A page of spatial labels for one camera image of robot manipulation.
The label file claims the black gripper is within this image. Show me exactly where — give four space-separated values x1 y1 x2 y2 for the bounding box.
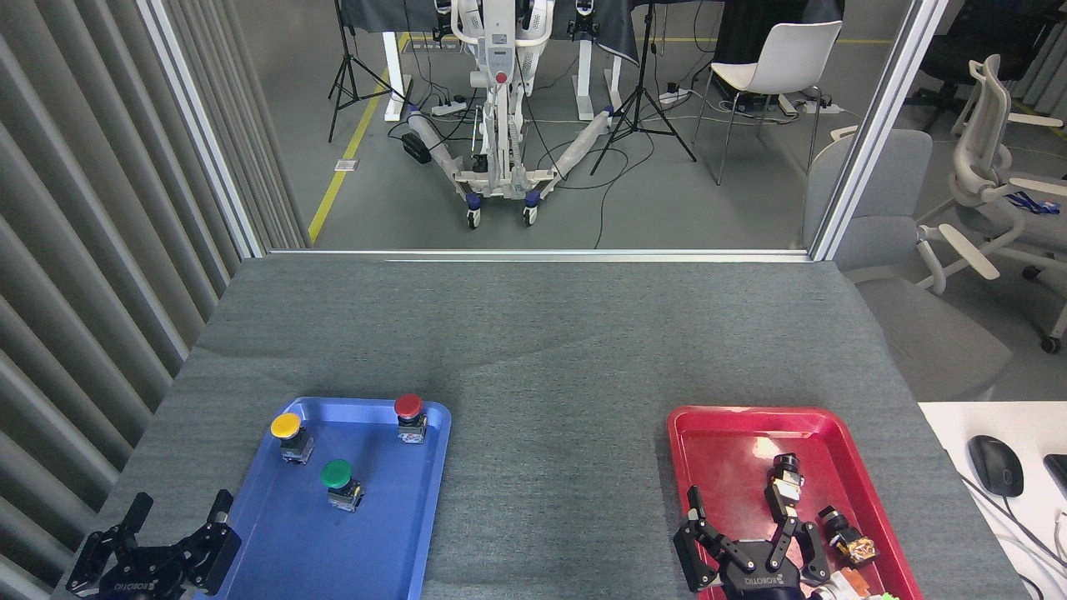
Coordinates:
66 490 243 600
674 487 832 600

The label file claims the green push button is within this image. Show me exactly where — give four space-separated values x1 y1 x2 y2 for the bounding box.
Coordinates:
321 459 365 513

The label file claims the yellow push button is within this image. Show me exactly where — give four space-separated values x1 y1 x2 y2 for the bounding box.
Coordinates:
270 412 315 465

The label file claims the red push button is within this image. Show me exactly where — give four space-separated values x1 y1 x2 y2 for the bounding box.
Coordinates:
394 393 428 444

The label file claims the red plastic tray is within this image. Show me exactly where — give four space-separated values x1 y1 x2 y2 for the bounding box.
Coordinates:
667 406 924 600

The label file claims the blue plastic tray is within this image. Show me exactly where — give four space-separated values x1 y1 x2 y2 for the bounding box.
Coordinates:
196 397 452 600

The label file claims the white desk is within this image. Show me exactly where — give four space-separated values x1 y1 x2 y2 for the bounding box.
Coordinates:
917 402 1067 600

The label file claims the black computer mouse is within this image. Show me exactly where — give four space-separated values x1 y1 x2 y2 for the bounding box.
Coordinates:
968 435 1024 498

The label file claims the grey office chair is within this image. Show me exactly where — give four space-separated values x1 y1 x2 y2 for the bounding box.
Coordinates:
803 127 1014 403

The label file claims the white ergonomic office chair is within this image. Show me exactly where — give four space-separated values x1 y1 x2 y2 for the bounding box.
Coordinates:
915 54 1067 353

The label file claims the black tripod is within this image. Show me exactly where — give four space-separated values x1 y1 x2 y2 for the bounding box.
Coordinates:
328 0 409 143
590 0 698 176

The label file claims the white shell chair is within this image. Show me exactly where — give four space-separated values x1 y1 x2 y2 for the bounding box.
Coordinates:
694 21 843 186

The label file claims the white table leg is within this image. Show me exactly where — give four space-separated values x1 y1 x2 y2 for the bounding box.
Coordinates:
577 37 623 122
382 32 413 123

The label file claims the dark table cloth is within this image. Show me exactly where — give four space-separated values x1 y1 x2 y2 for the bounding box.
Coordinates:
338 0 643 68

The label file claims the black office chair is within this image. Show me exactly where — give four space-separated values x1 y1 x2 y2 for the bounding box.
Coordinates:
904 0 1059 109

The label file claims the white wheeled stand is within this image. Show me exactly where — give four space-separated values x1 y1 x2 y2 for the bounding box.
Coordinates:
406 0 618 230

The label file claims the black white selector switch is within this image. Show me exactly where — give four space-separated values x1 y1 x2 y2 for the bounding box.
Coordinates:
765 452 804 522

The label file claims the black brass selector switch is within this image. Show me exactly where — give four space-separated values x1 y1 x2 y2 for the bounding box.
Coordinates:
817 506 879 568

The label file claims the grey desk cable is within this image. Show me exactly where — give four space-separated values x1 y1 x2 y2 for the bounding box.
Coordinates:
959 475 1067 600

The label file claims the silver frame rail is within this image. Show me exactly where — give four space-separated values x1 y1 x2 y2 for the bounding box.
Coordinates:
267 248 814 263

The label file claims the silver frame post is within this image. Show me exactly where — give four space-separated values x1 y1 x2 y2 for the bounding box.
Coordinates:
809 0 951 262
138 0 268 259

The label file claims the blue lanyard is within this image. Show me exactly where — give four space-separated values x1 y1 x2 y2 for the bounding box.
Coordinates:
1004 191 1061 216

